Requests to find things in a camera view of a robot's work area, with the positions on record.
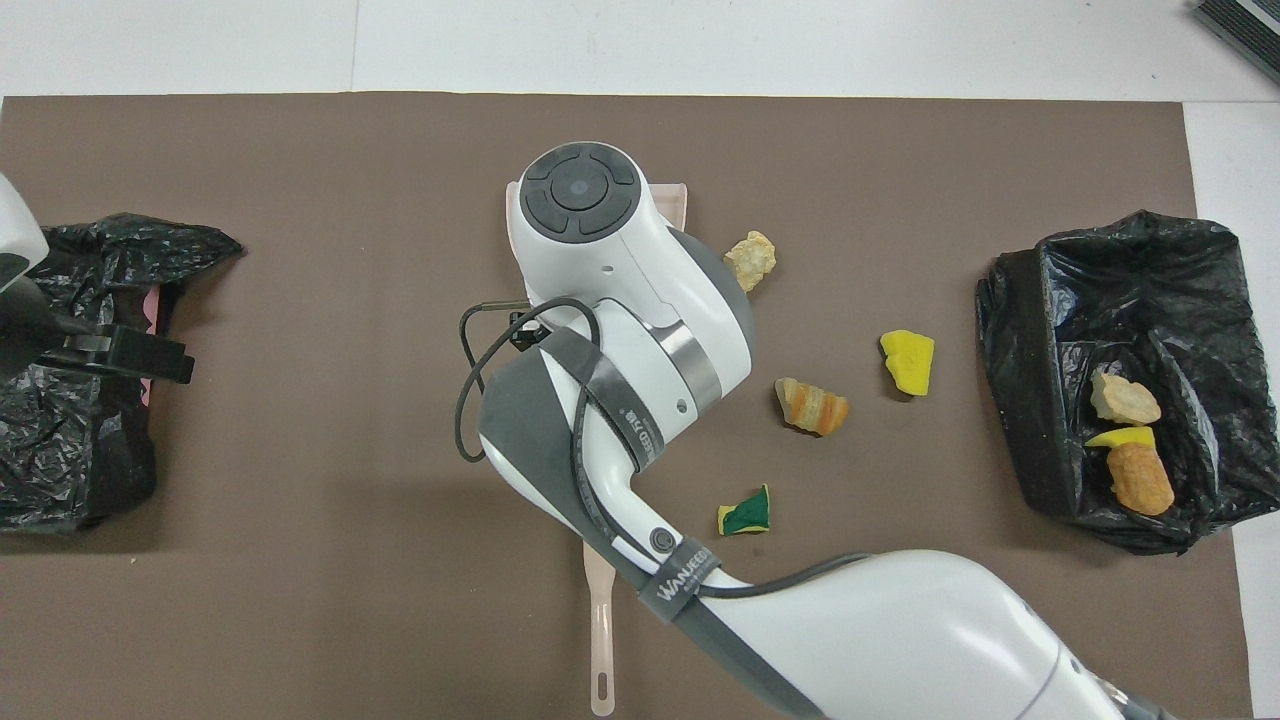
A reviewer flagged right black trash bag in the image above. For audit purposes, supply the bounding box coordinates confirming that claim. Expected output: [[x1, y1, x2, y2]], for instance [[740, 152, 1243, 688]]
[[975, 210, 1280, 554]]

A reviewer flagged green and yellow sponge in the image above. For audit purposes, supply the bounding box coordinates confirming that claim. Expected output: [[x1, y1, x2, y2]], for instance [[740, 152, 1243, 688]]
[[717, 484, 772, 536]]

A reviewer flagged dark grey ribbed object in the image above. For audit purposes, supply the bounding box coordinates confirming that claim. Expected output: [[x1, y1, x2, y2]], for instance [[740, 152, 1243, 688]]
[[1193, 0, 1280, 83]]

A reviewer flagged brown fried nugget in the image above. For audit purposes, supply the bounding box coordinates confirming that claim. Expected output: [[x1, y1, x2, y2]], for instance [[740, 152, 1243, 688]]
[[1107, 443, 1176, 517]]

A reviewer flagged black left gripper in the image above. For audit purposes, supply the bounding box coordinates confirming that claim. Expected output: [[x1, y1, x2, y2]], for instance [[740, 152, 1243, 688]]
[[0, 280, 197, 387]]

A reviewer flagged orange striped bread piece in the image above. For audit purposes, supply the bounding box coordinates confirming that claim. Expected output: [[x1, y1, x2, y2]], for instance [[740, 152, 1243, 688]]
[[775, 376, 850, 437]]

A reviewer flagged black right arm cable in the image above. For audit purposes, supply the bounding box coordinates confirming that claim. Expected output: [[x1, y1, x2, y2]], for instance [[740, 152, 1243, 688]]
[[455, 296, 881, 601]]

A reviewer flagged black trash bag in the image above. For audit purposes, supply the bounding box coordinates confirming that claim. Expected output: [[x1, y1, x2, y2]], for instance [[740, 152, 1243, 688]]
[[975, 210, 1280, 554], [0, 213, 244, 531]]

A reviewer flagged plain yellow sponge piece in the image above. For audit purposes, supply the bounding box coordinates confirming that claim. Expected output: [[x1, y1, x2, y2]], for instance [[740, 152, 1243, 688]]
[[879, 329, 936, 398]]

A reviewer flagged beige brush with black bristles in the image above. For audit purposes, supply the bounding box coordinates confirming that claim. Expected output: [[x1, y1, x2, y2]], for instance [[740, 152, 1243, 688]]
[[583, 540, 618, 717]]

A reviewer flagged notched yellow sponge piece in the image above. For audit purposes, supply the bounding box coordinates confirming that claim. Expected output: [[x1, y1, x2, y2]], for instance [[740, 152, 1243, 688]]
[[1085, 426, 1157, 452]]

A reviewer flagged brown table mat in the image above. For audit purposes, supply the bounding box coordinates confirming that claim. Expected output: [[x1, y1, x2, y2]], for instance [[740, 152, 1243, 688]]
[[0, 93, 1256, 720]]

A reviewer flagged left black trash bag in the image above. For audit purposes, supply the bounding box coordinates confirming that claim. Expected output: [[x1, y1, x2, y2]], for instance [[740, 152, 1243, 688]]
[[0, 213, 244, 531]]

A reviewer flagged beige plastic dustpan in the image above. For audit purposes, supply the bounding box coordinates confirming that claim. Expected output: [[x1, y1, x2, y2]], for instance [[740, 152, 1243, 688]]
[[503, 180, 689, 301]]

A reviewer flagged pale trash piece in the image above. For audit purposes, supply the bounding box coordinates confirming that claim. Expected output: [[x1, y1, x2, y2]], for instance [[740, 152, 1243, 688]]
[[1090, 370, 1163, 427], [723, 231, 777, 297]]

